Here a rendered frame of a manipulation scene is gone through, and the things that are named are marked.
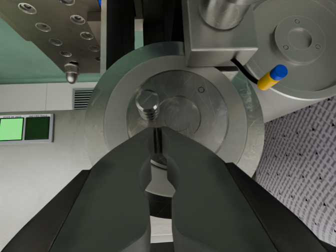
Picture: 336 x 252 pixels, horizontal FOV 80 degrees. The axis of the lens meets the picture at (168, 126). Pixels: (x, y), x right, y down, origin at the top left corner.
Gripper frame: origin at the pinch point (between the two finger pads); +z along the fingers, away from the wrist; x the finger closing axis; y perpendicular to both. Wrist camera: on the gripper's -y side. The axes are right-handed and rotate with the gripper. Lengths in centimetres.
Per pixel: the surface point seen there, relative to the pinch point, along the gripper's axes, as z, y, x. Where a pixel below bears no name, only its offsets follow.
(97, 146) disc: 2.9, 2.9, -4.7
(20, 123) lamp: 33.7, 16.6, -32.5
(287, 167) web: 11.6, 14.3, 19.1
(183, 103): 3.5, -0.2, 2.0
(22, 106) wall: 263, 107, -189
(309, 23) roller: 9.9, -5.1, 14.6
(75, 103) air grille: 262, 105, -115
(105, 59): 8.3, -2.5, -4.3
